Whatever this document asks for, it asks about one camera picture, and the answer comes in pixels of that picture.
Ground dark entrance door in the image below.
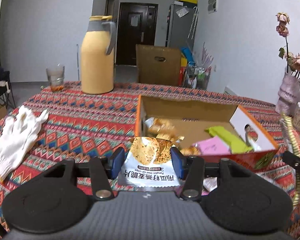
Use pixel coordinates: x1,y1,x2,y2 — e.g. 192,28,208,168
116,2,158,67

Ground wire storage rack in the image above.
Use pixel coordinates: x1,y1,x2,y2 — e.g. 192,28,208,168
184,65,212,90

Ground light pink snack packet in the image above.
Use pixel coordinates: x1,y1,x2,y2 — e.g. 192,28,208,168
192,137,232,155

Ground white cotton glove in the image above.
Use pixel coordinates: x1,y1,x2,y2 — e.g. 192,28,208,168
0,105,50,181

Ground white wall panel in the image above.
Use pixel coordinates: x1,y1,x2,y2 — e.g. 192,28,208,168
207,0,219,14

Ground dried pink roses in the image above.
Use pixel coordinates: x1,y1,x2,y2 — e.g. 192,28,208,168
276,12,300,81

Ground black folding chair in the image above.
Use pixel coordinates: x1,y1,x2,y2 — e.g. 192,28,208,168
0,65,17,109

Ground red cardboard box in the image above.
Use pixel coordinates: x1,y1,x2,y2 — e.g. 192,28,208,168
135,94,279,173

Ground blue folder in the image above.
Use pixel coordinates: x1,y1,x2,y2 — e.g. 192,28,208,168
181,47,194,64

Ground yellow thermos jug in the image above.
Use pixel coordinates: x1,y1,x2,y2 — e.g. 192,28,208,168
80,15,117,95

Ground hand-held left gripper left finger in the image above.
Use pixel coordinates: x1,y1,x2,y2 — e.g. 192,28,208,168
50,147,126,202

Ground grey refrigerator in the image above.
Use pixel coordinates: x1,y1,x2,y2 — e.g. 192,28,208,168
165,1,198,50

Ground lime green snack packet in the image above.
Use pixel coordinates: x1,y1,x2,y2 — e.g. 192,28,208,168
205,126,254,154

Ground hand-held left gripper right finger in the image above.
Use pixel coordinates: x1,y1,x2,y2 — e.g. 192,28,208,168
170,146,244,202

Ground patterned red tablecloth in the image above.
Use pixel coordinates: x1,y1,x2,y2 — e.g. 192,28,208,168
0,80,300,240

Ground clear drinking glass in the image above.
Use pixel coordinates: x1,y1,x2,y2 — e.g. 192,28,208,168
46,65,65,93

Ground pink ceramic vase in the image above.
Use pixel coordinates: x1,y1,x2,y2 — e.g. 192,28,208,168
275,72,300,117

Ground purple lavender bunch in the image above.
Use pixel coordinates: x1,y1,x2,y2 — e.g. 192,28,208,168
199,42,215,68

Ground mop pole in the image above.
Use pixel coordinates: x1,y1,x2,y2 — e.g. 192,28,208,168
76,44,81,82

